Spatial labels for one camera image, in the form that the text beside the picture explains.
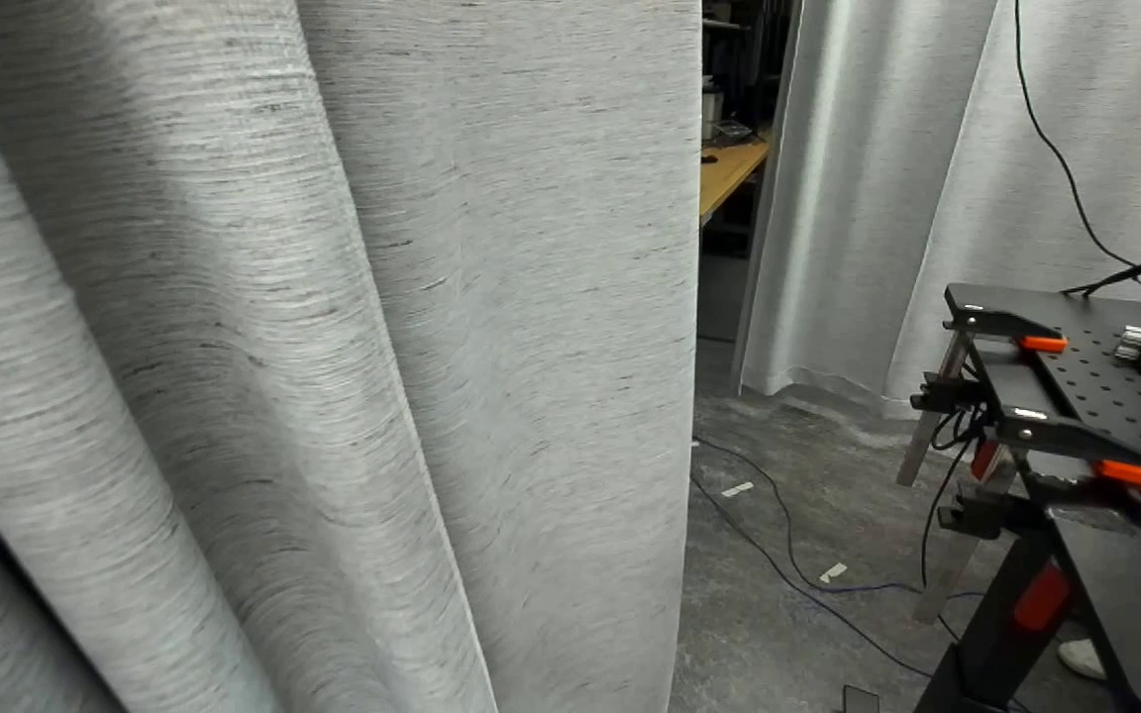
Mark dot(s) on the grey fabric curtain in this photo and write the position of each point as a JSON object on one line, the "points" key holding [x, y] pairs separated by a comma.
{"points": [[333, 331]]}

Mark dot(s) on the pale grey background curtain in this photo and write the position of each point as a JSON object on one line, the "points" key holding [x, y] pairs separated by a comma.
{"points": [[890, 201]]}

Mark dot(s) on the white tape strip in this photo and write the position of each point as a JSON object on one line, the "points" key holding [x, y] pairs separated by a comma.
{"points": [[738, 488], [832, 574]]}

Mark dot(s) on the wooden desk top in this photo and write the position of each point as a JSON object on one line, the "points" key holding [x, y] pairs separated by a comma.
{"points": [[732, 167]]}

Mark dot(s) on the red bench leg lever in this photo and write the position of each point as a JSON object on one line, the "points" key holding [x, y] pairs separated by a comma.
{"points": [[1042, 599]]}

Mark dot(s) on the black perforated workbench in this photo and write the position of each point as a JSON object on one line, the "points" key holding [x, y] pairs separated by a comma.
{"points": [[1128, 422]]}

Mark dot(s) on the black slanted rod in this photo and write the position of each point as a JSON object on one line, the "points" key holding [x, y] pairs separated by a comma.
{"points": [[1131, 265]]}

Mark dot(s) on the white shoe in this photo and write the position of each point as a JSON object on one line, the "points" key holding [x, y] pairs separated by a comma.
{"points": [[1082, 661]]}

